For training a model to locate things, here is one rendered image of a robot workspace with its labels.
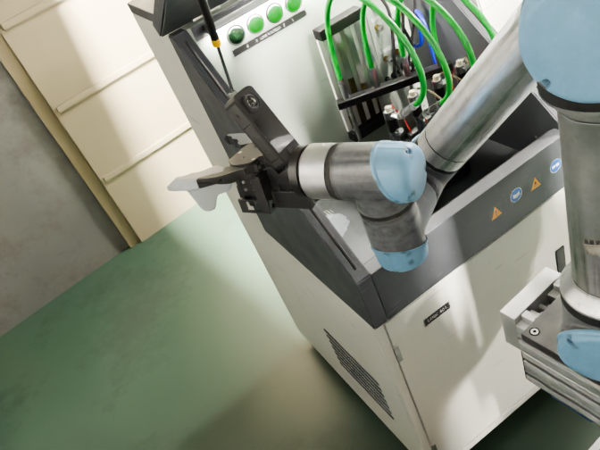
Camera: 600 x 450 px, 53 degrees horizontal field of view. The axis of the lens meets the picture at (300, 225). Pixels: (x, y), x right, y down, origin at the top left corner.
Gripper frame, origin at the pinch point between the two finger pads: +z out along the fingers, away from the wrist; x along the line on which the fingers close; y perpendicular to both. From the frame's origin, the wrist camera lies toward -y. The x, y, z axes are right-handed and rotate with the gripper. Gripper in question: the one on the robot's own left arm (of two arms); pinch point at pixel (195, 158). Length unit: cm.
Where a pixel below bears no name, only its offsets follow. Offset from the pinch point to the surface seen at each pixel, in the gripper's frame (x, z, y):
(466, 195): 59, -19, 43
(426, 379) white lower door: 41, -7, 90
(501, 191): 65, -25, 46
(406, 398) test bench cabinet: 35, -3, 92
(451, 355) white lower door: 48, -12, 88
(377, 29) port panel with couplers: 97, 14, 13
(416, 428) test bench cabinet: 36, -3, 106
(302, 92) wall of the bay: 75, 30, 21
